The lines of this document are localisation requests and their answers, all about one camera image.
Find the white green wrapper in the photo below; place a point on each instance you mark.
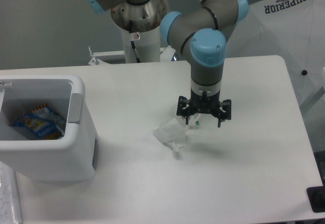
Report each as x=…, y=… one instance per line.
x=193, y=121

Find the blue snack wrapper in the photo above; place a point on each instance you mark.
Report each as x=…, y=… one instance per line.
x=43, y=122

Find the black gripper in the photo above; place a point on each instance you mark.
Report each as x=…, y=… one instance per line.
x=204, y=104

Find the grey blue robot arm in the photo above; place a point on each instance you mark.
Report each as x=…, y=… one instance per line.
x=197, y=37

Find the black device at edge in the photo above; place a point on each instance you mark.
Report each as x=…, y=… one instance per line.
x=316, y=198

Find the white trash can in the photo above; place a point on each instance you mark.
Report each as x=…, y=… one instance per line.
x=70, y=158

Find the white metal base frame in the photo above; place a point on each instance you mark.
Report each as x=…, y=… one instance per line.
x=118, y=57

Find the white tissue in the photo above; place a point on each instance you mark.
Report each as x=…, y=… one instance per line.
x=171, y=134

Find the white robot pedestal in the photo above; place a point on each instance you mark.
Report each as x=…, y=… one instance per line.
x=140, y=47

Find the white superior umbrella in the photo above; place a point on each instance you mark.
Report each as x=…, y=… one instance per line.
x=292, y=29

